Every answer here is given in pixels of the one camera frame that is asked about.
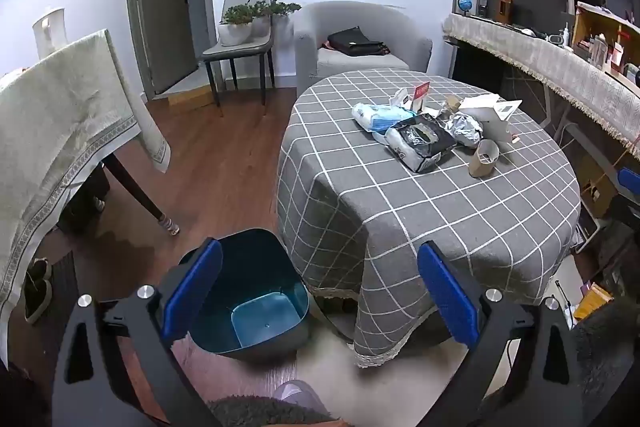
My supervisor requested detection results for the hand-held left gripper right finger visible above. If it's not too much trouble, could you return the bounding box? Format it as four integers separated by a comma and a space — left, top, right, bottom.
417, 241, 583, 427

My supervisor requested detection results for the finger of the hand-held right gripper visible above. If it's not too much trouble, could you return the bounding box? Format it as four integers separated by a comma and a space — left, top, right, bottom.
616, 167, 640, 208

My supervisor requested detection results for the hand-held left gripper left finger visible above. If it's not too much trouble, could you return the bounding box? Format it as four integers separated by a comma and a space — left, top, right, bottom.
52, 237, 224, 427

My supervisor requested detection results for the dark teal trash bin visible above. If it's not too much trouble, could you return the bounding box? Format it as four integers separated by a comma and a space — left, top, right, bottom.
177, 228, 312, 362

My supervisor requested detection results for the white paper box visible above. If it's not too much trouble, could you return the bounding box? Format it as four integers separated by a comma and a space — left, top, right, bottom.
457, 95, 524, 143

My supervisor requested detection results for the silver foil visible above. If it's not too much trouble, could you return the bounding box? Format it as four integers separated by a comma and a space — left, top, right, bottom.
445, 112, 484, 149

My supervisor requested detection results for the light blue tissue packet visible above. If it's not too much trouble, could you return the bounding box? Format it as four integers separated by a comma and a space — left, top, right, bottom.
351, 102, 416, 136

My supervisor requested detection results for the white wrapper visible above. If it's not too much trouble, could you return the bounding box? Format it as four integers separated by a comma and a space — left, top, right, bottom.
390, 88, 416, 112

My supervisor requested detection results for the red white card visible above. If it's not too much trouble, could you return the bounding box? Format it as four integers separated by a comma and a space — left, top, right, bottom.
411, 81, 432, 114

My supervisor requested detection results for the brown cardboard box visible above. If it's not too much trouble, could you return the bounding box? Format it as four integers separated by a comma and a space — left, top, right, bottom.
580, 154, 626, 218

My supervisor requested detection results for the round table grey checked tablecloth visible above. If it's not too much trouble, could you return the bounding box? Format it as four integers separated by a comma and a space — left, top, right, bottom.
276, 70, 582, 369

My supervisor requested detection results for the dark wooden table leg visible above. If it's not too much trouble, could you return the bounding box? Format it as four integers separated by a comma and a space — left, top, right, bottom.
102, 154, 181, 236

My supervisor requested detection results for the dark floor mat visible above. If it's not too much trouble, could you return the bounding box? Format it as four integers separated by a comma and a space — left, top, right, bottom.
45, 252, 82, 358

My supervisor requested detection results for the black box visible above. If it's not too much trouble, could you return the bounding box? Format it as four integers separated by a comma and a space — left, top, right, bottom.
60, 164, 111, 233

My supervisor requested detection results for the grey fleece clothing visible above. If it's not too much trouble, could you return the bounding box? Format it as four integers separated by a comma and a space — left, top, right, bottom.
207, 302, 640, 427

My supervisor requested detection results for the shelf with beige lace cloth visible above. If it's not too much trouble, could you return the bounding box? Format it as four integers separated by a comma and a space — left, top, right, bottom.
442, 13, 640, 158

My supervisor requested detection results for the pair of grey shoes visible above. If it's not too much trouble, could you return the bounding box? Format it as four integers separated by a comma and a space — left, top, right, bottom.
24, 258, 53, 325

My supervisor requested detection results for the open cardboard box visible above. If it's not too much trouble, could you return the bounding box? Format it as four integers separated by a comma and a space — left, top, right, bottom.
570, 2, 640, 80

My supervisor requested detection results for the wooden door step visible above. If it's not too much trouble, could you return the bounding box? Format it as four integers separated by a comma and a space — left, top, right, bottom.
167, 86, 213, 108

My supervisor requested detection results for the black monitor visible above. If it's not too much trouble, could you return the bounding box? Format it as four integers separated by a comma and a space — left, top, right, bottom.
510, 0, 570, 30

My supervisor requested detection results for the table with beige tablecloth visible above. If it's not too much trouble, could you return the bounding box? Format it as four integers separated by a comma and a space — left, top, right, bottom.
0, 28, 172, 343

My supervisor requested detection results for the dark wooden speaker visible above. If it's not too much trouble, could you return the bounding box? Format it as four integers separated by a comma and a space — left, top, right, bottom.
485, 0, 512, 22

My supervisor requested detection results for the grey chair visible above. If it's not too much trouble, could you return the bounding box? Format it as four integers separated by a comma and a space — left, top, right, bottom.
201, 0, 276, 115

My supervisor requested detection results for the potted plant white pot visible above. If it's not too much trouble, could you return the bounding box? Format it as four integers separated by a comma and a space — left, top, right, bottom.
250, 0, 302, 38
218, 2, 256, 46

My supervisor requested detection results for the black bag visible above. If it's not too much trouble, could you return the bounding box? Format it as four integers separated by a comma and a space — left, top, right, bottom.
327, 26, 386, 56

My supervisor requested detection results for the grey door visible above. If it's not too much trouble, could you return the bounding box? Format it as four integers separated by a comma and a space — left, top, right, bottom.
125, 0, 211, 100

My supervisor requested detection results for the grey armchair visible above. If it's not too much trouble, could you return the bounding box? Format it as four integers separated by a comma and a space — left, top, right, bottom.
292, 1, 433, 95

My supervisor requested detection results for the white kettle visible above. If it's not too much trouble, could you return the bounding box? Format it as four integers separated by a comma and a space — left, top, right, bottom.
32, 7, 68, 60

